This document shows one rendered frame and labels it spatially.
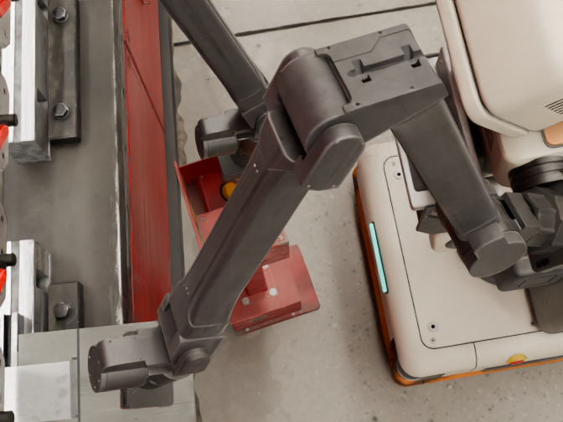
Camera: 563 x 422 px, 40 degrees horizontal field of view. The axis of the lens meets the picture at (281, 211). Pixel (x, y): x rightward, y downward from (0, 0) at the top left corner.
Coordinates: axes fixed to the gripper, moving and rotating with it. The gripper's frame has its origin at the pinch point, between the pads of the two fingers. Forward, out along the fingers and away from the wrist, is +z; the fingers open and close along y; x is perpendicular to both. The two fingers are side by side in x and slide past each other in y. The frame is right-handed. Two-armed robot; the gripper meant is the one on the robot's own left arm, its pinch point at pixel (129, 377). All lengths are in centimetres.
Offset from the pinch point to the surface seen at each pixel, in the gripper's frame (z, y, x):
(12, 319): 12.1, -11.0, -14.4
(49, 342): 9.2, -6.8, -9.3
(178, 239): 89, -49, 44
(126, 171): 23.6, -41.9, 8.4
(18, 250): 15.2, -22.9, -12.9
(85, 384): 6.5, 0.0, -4.8
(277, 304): 69, -26, 63
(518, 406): 49, 6, 123
